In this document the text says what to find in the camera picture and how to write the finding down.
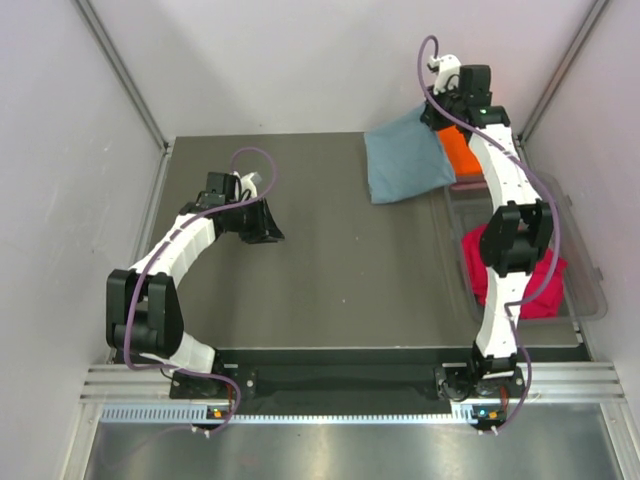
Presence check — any slotted grey cable duct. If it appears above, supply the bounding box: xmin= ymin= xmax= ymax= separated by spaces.
xmin=100 ymin=404 xmax=500 ymax=425

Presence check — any left vertical frame post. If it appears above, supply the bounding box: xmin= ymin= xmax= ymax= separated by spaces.
xmin=71 ymin=0 xmax=170 ymax=153

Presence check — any right vertical frame post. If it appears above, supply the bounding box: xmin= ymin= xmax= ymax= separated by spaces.
xmin=516 ymin=0 xmax=612 ymax=146

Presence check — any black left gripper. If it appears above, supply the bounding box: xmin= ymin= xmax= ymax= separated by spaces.
xmin=225 ymin=196 xmax=284 ymax=244

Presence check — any grey aluminium frame rail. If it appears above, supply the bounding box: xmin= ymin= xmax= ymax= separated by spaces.
xmin=80 ymin=362 xmax=625 ymax=404

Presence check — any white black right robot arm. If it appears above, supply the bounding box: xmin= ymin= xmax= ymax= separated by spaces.
xmin=418 ymin=54 xmax=559 ymax=396

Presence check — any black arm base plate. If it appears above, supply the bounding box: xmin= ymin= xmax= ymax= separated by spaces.
xmin=168 ymin=347 xmax=529 ymax=401

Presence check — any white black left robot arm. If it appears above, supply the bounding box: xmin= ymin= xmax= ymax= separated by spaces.
xmin=106 ymin=172 xmax=284 ymax=397

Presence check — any folded pink t-shirt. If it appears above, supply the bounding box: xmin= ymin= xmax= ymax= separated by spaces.
xmin=449 ymin=175 xmax=487 ymax=191

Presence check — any light blue t-shirt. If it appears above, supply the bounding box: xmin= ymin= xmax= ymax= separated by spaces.
xmin=364 ymin=106 xmax=456 ymax=205

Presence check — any vertical frame post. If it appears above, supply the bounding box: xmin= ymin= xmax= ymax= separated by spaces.
xmin=71 ymin=0 xmax=170 ymax=153
xmin=516 ymin=0 xmax=612 ymax=146

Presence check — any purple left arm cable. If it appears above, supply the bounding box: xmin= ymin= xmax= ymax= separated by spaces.
xmin=123 ymin=147 xmax=280 ymax=441

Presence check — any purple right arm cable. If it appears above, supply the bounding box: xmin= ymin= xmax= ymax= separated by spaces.
xmin=417 ymin=34 xmax=561 ymax=436

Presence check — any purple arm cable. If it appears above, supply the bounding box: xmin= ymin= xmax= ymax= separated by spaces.
xmin=123 ymin=147 xmax=280 ymax=441
xmin=417 ymin=34 xmax=561 ymax=436

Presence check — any clear plastic bin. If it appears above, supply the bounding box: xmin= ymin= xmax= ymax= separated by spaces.
xmin=444 ymin=173 xmax=607 ymax=325

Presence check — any crumpled red t-shirt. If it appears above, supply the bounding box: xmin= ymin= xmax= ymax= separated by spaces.
xmin=460 ymin=223 xmax=569 ymax=320

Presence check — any folded orange t-shirt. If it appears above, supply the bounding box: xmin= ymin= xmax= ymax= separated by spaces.
xmin=438 ymin=126 xmax=482 ymax=177

